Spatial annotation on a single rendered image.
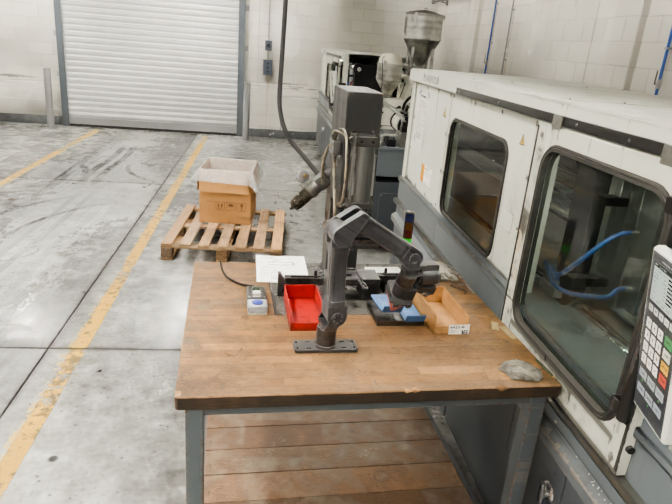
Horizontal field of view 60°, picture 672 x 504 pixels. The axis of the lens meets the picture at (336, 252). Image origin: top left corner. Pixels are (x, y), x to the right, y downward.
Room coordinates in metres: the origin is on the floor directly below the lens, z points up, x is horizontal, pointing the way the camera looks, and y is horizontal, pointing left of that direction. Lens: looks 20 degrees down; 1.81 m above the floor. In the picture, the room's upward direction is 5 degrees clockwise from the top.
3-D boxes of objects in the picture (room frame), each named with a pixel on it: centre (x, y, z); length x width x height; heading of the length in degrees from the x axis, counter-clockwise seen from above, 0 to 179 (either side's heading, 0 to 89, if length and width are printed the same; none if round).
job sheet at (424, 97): (3.69, -0.46, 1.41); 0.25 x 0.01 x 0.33; 8
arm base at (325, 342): (1.62, 0.01, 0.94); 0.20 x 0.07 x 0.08; 102
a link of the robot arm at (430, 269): (1.72, -0.27, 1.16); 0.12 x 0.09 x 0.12; 109
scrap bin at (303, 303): (1.84, 0.10, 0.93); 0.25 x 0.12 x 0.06; 12
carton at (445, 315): (1.91, -0.39, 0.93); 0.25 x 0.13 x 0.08; 12
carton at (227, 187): (5.41, 1.07, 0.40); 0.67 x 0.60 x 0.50; 4
